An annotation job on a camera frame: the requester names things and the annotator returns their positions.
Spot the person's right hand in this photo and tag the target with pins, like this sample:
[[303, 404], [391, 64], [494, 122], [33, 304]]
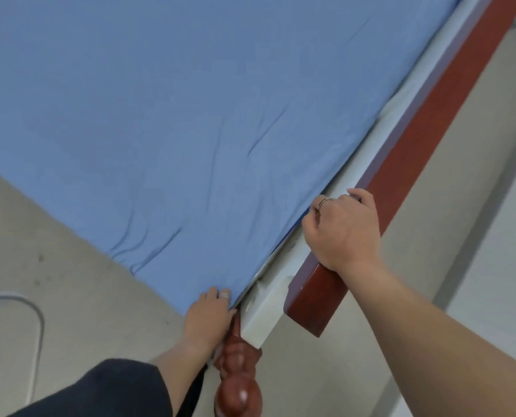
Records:
[[344, 234]]

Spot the person's left hand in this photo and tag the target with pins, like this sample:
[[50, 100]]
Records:
[[208, 321]]

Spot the white wooden bed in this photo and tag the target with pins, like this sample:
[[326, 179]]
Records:
[[414, 138]]

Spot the light blue sheet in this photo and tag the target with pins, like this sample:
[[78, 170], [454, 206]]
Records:
[[197, 104]]

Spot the person's right forearm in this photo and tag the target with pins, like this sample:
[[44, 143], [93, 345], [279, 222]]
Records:
[[436, 343]]

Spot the person's left forearm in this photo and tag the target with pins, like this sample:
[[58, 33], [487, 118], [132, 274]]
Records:
[[179, 373]]

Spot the person's black trousers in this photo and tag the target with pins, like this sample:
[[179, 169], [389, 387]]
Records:
[[195, 399]]

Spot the person's black shirt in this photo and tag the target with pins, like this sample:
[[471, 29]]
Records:
[[101, 390]]

